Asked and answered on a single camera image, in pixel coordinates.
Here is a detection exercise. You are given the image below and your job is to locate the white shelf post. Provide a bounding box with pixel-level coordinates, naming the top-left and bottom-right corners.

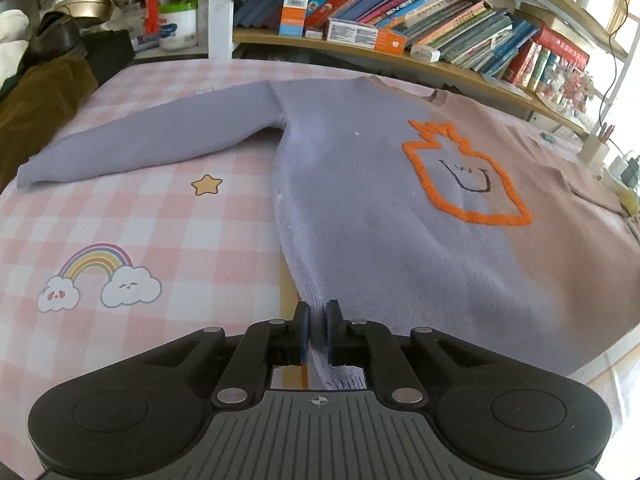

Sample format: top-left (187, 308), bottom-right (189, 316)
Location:
top-left (207, 0), bottom-right (238, 59)

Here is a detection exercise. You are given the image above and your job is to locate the white tub with green lid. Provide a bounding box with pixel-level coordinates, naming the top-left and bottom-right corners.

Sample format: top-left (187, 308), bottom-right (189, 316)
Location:
top-left (159, 0), bottom-right (198, 51)

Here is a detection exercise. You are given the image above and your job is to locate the brown leather shoe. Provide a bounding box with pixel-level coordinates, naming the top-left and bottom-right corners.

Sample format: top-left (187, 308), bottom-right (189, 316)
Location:
top-left (22, 12), bottom-right (88, 63)

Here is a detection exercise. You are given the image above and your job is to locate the white-edged wooden shelf board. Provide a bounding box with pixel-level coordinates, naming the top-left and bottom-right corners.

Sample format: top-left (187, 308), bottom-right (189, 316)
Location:
top-left (415, 0), bottom-right (631, 58)

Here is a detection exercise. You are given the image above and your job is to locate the white cloth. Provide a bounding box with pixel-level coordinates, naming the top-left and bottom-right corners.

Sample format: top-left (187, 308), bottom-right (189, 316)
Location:
top-left (0, 10), bottom-right (30, 86)

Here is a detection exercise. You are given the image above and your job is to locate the long white and orange box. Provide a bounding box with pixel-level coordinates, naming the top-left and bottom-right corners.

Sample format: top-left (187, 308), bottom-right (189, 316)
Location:
top-left (325, 17), bottom-right (407, 54)

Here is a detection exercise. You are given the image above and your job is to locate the black cloth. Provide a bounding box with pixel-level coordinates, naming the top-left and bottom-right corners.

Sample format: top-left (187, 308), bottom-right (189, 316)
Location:
top-left (80, 30), bottom-right (136, 86)

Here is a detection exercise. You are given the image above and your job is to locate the brown corduroy cloth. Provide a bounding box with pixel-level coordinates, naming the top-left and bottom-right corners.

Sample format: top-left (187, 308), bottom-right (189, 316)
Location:
top-left (0, 55), bottom-right (98, 191)

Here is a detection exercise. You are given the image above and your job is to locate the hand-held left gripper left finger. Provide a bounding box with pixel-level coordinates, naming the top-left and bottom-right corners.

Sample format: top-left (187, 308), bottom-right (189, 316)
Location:
top-left (170, 301), bottom-right (311, 409)

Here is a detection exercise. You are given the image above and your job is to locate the pink checked cartoon table mat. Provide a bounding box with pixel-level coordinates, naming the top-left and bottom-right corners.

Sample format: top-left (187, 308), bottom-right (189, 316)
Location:
top-left (0, 57), bottom-right (640, 480)

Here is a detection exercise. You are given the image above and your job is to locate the beige pen holder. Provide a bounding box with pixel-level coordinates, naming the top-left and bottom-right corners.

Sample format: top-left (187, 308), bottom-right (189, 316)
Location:
top-left (580, 135), bottom-right (610, 165)

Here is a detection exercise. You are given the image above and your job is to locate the row of colourful books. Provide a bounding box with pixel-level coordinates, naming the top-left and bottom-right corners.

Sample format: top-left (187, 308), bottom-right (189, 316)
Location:
top-left (234, 0), bottom-right (538, 76)

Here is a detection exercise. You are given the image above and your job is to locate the colourful bead ornament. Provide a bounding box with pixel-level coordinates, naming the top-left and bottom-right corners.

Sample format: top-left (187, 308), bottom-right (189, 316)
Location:
top-left (537, 52), bottom-right (601, 121)

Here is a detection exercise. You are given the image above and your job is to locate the thick red lying book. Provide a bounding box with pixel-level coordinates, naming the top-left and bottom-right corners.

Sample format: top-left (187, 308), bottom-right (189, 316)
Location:
top-left (532, 25), bottom-right (591, 68)

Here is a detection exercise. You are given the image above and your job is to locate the purple and pink sweater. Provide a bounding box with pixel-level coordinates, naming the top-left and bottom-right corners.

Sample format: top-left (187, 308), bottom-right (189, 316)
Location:
top-left (16, 74), bottom-right (640, 391)

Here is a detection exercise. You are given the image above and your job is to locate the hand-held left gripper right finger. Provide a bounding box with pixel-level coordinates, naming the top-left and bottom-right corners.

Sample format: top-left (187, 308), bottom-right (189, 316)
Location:
top-left (325, 300), bottom-right (473, 408)

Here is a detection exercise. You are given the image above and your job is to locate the black cable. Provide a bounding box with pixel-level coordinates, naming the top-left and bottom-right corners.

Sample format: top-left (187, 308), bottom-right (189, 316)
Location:
top-left (592, 0), bottom-right (630, 128)

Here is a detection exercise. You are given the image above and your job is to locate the thick red upright book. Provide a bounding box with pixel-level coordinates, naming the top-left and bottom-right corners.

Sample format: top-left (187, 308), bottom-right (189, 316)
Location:
top-left (502, 40), bottom-right (537, 85)

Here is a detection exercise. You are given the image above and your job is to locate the white power strip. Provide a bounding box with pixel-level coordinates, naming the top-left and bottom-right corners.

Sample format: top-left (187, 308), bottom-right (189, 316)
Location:
top-left (602, 152), bottom-right (640, 212)

